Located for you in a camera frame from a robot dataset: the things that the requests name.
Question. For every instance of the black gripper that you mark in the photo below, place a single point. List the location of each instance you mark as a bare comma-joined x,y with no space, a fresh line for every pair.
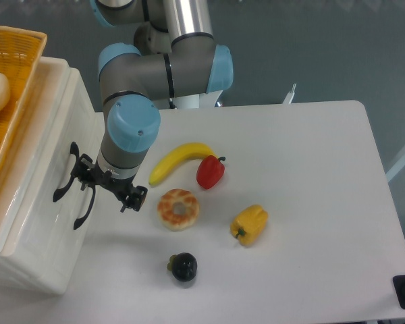
89,174

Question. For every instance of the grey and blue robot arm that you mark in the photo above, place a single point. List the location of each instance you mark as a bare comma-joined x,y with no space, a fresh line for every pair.
131,82

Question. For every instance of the white drawer cabinet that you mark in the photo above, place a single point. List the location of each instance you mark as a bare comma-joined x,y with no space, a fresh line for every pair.
32,132

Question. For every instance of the glazed donut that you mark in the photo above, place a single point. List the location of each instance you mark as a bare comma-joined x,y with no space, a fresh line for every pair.
178,209

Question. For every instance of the yellow banana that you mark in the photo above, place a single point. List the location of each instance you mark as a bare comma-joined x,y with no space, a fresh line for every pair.
174,158

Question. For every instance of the red bell pepper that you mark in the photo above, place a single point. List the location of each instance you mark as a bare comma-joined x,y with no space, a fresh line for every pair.
210,171

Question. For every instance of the black mangosteen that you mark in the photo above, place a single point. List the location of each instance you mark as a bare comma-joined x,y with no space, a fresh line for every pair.
183,266

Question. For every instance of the yellow bell pepper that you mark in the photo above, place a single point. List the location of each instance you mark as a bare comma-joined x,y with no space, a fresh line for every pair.
247,226

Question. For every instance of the orange woven basket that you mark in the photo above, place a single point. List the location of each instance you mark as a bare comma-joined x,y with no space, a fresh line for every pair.
20,53

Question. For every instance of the black lower drawer handle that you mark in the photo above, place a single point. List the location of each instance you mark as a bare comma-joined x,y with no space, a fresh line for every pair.
87,208

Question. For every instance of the white table frame bracket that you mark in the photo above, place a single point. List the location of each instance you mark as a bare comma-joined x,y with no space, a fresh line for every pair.
290,95

